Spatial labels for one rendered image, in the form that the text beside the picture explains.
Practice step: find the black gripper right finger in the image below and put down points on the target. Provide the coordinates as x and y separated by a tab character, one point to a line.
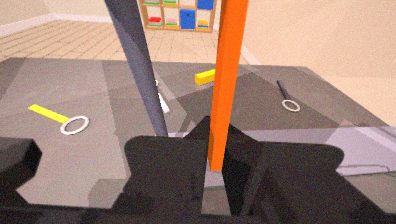
246	159

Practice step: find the white loop with yellow handle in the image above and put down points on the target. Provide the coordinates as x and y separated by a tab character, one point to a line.
59	118

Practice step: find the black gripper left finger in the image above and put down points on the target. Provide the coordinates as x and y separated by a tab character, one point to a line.
188	153

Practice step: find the orange handle with grey loop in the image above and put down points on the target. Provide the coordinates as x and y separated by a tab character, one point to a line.
231	29

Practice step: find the yellow rectangular block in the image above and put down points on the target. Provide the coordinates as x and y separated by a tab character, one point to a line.
205	77

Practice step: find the white loop with straight handle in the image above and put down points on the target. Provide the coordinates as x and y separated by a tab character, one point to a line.
163	104

